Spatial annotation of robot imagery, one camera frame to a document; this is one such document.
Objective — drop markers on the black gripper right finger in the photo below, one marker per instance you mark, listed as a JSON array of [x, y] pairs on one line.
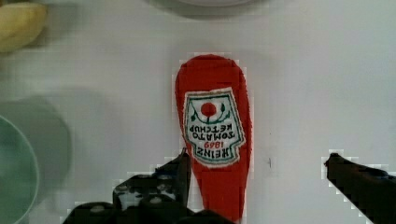
[[371, 190]]

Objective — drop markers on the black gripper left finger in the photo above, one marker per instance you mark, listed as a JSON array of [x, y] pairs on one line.
[[159, 198]]

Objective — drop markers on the red felt ketchup bottle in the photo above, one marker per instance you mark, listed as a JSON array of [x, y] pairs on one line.
[[214, 117]]

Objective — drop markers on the large lilac round plate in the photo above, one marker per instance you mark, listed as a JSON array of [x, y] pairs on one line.
[[215, 3]]

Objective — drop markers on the yellow plush toy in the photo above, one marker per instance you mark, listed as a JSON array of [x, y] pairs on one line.
[[20, 24]]

